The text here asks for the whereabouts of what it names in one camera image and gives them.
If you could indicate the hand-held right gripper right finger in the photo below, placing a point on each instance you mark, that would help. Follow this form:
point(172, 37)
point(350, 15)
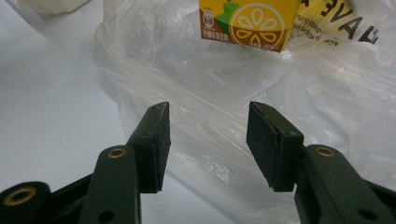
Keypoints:
point(274, 149)

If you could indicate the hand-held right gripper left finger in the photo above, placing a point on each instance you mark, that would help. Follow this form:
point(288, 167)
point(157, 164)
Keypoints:
point(149, 149)

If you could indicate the clear smiley plastic bag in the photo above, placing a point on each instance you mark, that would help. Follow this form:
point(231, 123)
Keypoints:
point(249, 93)

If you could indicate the yellow drink carton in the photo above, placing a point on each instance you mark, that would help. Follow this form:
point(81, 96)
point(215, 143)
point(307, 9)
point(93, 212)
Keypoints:
point(252, 23)

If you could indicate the white plastic bin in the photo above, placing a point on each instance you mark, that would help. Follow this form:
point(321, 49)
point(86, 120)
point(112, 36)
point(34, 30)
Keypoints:
point(53, 6)

